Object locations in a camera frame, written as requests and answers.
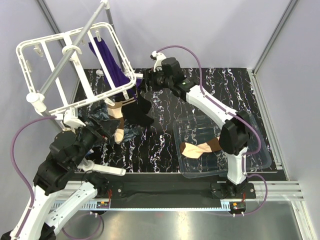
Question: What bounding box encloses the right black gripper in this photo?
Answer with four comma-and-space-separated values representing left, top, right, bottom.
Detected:
137, 66, 173, 94

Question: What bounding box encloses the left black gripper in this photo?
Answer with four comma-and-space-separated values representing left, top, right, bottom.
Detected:
71, 114, 121, 167

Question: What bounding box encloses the black striped sock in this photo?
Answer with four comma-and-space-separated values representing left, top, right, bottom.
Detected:
115, 95, 154, 128
136, 89, 152, 119

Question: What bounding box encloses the white plastic clip hanger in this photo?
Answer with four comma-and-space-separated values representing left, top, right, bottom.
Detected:
15, 21, 137, 118

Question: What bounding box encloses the brown striped sock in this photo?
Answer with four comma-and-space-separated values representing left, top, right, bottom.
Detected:
179, 137, 222, 159

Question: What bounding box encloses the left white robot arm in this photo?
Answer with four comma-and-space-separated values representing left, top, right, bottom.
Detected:
1, 117, 120, 240

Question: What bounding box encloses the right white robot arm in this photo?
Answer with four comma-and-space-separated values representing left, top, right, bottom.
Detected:
143, 52, 257, 199

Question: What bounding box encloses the cream sock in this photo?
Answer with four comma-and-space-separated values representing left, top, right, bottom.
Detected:
107, 102, 124, 144

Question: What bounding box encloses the dark leaf patterned cloth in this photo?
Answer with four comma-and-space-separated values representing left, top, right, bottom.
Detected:
87, 105, 139, 145

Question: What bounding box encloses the purple sock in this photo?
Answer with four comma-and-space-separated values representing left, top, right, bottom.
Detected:
88, 37, 138, 100

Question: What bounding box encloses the black marbled mat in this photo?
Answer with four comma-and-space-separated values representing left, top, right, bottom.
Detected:
88, 67, 277, 173

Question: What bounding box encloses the clear plastic bin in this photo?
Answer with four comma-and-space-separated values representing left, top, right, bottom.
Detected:
173, 113, 273, 179

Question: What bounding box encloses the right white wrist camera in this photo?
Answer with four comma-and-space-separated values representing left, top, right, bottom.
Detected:
150, 50, 167, 73

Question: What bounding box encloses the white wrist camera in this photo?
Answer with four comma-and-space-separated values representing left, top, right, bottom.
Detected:
150, 50, 167, 73
55, 107, 86, 129

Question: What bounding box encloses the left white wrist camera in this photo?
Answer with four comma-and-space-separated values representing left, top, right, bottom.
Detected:
55, 107, 86, 129

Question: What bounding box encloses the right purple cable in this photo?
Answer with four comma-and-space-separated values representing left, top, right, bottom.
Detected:
156, 45, 270, 208

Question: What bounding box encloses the purple cable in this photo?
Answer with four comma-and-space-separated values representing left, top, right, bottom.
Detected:
7, 116, 65, 240
156, 45, 270, 208

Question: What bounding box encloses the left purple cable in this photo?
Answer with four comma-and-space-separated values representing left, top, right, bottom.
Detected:
7, 116, 65, 240

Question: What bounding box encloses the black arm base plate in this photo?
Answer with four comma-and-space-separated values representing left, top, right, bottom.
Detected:
107, 173, 257, 211

